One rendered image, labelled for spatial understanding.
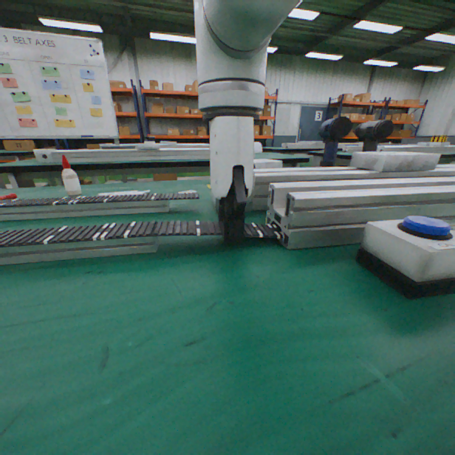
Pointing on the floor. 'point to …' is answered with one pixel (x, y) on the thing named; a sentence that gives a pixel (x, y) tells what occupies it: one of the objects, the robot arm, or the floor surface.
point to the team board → (54, 88)
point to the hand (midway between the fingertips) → (230, 223)
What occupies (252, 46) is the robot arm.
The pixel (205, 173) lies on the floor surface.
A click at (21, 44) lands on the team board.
